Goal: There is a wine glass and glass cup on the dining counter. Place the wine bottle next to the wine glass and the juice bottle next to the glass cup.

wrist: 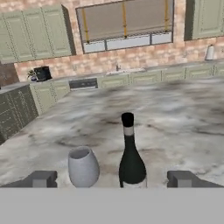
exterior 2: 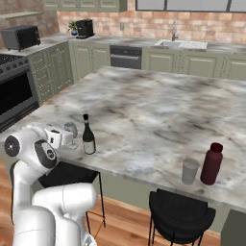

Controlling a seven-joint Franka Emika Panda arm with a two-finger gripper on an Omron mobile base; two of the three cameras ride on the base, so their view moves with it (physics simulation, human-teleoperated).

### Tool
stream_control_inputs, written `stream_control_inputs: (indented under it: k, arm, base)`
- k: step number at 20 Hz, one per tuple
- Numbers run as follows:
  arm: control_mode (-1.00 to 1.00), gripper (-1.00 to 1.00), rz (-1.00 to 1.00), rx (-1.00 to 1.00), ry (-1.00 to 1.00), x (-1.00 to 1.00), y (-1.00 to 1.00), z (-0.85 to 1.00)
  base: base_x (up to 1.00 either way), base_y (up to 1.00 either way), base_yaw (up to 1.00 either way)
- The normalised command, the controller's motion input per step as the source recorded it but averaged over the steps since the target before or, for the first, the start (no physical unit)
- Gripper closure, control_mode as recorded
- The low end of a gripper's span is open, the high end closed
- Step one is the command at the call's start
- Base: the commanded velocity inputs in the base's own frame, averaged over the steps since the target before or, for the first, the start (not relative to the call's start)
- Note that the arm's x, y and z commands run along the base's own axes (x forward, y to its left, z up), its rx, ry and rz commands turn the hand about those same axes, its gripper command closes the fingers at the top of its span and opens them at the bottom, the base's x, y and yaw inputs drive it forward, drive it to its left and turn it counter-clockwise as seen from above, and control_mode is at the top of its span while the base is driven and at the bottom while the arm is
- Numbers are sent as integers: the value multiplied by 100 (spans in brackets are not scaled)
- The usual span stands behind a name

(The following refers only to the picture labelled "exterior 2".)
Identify small potted plant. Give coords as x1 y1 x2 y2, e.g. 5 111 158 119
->
67 20 79 37

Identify clear glass cup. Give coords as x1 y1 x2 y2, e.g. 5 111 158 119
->
181 158 201 186

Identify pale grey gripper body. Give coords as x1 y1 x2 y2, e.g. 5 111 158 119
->
60 131 75 147

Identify black dishwasher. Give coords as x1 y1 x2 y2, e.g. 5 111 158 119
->
109 44 143 70

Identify black toaster oven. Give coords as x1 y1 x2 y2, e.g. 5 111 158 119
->
0 24 42 52

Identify silver tap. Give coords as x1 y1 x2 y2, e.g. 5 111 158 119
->
170 17 180 42

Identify green base cupboards run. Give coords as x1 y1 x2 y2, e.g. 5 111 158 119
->
141 47 246 82
27 40 111 106

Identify dark green wine bottle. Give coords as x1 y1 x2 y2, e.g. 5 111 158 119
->
82 113 97 156

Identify dark red juice bottle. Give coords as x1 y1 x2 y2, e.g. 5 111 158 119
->
199 141 225 186

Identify black coffee machine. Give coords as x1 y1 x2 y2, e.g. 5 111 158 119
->
75 18 96 39

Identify green wall cupboards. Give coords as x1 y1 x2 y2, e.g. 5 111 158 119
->
41 0 129 13

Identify black and silver stove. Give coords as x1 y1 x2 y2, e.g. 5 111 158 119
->
0 53 40 133

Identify clear wine glass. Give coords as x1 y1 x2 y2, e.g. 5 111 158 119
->
63 121 79 151

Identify green island base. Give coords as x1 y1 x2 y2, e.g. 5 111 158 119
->
94 171 246 246

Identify black bar stool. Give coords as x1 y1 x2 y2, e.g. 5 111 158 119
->
147 187 217 246
9 160 107 235

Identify white sink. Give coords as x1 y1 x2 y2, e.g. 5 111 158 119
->
154 38 209 51

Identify green wall shelf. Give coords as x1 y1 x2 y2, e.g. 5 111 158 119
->
0 11 45 21

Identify dark framed window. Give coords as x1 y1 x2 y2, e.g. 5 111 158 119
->
135 0 246 13

